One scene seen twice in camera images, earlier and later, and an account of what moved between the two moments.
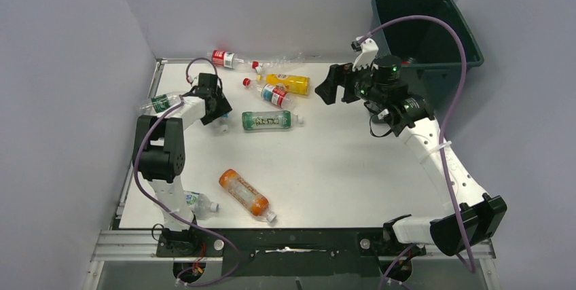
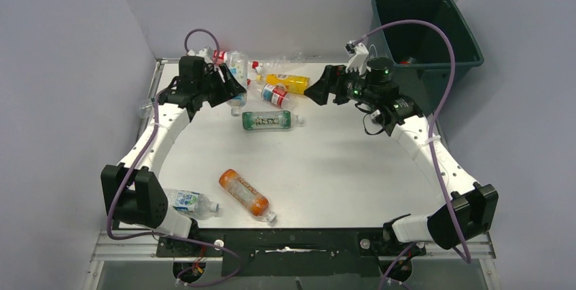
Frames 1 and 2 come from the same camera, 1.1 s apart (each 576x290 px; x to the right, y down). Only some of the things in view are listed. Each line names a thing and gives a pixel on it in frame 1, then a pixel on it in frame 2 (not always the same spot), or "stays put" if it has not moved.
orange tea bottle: [253, 200] stays put
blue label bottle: [223, 123] -> [238, 62]
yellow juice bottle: [298, 85] stays put
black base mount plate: [289, 253] stays put
